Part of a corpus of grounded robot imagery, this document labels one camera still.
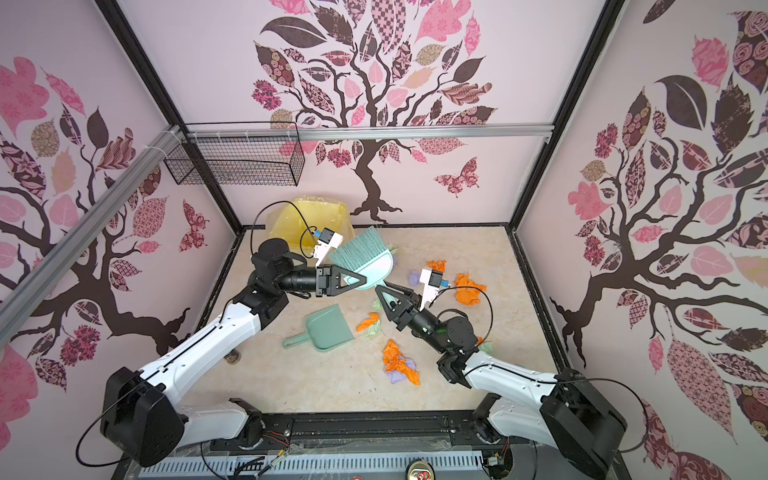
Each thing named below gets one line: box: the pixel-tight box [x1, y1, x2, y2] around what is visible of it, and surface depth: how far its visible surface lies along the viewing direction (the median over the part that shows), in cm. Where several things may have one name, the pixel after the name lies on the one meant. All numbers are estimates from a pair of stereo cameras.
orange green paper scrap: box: [356, 312, 381, 338], surface depth 94 cm
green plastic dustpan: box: [282, 304, 355, 352], surface depth 92 cm
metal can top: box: [405, 458, 436, 480], surface depth 61 cm
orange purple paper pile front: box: [382, 339, 420, 386], surface depth 85 cm
